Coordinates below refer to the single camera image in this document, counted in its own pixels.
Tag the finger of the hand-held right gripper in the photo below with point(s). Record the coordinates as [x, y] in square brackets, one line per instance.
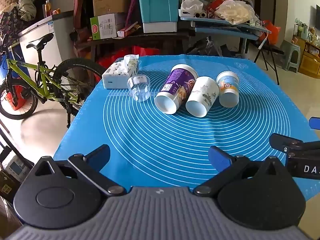
[315, 123]
[287, 142]

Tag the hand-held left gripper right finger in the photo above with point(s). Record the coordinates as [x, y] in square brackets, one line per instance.
[219, 160]

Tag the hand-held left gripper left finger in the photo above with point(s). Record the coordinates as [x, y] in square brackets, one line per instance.
[99, 155]

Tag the white ink-print paper cup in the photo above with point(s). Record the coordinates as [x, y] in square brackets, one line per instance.
[205, 92]

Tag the small orange-blue print cup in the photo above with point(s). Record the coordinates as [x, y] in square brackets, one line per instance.
[228, 90]

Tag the clear plastic cup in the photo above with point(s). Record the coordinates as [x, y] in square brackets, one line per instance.
[139, 90]

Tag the purple paper cup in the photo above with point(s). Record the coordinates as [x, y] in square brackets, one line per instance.
[175, 85]

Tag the blue silicone baking mat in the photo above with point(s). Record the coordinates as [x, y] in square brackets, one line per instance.
[175, 135]

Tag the wooden cabinet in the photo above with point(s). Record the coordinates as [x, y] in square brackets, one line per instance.
[310, 60]

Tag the grey plastic stool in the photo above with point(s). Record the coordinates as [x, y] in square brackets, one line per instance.
[291, 52]

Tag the white tissue box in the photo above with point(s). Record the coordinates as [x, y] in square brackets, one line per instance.
[117, 76]

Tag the black folding stand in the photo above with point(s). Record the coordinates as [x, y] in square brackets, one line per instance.
[268, 52]

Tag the white electronic device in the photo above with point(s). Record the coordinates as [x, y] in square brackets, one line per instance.
[14, 167]

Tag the green bicycle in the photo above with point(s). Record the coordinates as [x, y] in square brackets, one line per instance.
[42, 83]

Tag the orange bag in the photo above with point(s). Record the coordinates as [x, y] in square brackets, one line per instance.
[272, 31]

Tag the black television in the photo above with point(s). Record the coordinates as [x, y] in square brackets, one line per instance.
[318, 17]

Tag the red bag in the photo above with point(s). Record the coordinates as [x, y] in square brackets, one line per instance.
[140, 51]

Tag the black plastic bag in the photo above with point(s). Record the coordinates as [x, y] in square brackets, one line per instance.
[206, 47]

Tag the dark wooden table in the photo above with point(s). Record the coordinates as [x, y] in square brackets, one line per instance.
[140, 38]

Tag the white chest freezer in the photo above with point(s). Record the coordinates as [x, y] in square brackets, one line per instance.
[60, 35]

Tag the green and white carton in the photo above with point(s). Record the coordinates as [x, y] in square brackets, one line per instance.
[105, 26]

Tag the blue folding desk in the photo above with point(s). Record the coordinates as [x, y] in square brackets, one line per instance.
[225, 26]

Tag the large white plastic bag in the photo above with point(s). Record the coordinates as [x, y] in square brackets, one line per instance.
[236, 11]

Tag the white plastic bin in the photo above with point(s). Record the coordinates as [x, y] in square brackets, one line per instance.
[160, 27]

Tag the orange bottle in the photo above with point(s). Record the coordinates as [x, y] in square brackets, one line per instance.
[47, 8]

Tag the small white plastic bag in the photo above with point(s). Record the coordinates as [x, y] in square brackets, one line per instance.
[191, 4]

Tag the teal plastic storage bin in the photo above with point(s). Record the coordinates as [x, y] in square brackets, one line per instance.
[158, 6]

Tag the hanging grey-green cloth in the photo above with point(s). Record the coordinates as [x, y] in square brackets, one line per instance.
[27, 3]

